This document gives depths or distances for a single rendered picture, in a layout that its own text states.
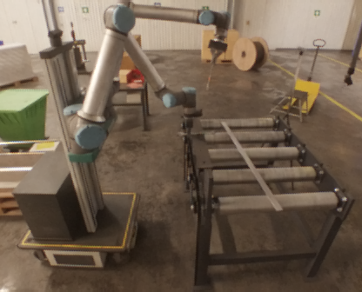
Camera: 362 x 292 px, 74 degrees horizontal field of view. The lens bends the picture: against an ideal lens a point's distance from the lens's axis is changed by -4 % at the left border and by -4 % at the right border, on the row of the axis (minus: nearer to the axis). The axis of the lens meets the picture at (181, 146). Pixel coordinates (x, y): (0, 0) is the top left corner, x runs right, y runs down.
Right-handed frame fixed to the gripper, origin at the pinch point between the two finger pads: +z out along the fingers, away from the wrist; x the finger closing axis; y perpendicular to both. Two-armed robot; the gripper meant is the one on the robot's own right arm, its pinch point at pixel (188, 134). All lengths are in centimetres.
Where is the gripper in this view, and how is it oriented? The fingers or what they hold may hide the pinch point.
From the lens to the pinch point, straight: 180.0
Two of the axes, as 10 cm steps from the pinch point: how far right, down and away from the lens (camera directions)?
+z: 0.0, 8.6, 5.1
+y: -10.0, 0.3, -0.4
